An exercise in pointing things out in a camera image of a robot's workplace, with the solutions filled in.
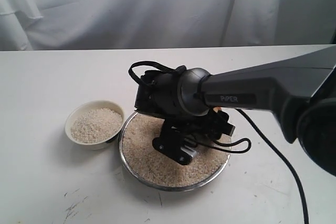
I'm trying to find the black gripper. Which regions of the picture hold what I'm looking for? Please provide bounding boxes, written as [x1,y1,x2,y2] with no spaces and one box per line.
[160,112,235,145]

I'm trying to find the brown wooden cup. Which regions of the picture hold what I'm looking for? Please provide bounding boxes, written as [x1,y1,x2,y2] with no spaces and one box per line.
[213,107,222,112]

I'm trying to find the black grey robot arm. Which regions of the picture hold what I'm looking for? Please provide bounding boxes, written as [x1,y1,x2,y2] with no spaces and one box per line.
[128,46,335,174]

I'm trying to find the rice heap on plate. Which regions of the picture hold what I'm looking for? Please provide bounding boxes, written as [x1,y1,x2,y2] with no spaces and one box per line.
[122,113,229,188]

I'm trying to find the uncooked white rice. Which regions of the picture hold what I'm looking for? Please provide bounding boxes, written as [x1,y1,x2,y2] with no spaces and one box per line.
[70,108,123,144]

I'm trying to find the white ceramic bowl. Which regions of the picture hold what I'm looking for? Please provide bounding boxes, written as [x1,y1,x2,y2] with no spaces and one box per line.
[65,100,125,150]

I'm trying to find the large steel plate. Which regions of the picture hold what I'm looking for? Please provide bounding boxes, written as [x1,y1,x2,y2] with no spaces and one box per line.
[118,110,232,193]

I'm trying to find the white backdrop curtain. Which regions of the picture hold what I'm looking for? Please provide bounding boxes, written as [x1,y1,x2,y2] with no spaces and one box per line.
[1,0,335,51]

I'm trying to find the black cable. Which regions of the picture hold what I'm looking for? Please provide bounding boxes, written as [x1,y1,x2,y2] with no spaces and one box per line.
[128,61,310,224]

